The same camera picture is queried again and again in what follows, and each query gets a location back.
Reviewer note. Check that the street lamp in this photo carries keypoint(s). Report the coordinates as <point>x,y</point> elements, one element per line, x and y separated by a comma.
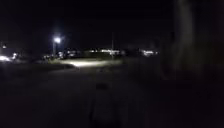
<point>55,43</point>

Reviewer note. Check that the row of lit buildings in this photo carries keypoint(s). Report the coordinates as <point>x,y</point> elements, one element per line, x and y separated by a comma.
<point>106,52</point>

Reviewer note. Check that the tall pole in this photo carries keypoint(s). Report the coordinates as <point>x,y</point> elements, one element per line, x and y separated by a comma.
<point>112,46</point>

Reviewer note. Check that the grey asphalt road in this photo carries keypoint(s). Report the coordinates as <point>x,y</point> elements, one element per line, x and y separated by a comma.
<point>66,96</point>

